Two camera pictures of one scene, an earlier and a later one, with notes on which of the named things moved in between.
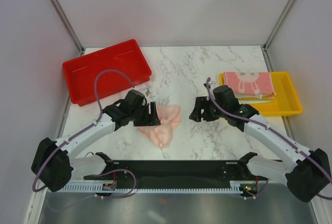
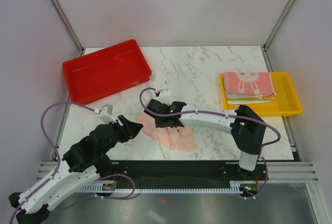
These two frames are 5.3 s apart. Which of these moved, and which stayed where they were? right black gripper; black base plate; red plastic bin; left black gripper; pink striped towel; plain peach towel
Moved: right black gripper; left black gripper; plain peach towel
Stayed: black base plate; pink striped towel; red plastic bin
